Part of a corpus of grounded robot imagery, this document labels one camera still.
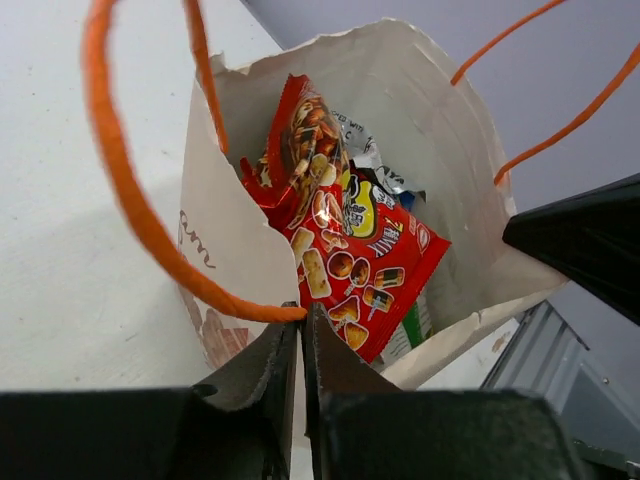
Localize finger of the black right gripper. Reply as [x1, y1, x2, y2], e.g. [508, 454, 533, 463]
[502, 174, 639, 324]

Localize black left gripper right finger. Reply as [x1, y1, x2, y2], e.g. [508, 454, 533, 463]
[302, 303, 585, 479]

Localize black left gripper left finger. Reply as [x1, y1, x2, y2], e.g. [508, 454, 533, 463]
[1, 323, 298, 479]

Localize green snack bag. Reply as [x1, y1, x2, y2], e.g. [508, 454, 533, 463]
[380, 294, 433, 368]

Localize beige paper bag orange handles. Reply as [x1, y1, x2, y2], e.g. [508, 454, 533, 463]
[82, 0, 640, 394]

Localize small red snack packet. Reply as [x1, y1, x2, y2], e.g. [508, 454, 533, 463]
[241, 75, 450, 362]

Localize small silver snack packet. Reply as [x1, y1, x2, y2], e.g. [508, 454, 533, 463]
[331, 110, 426, 210]

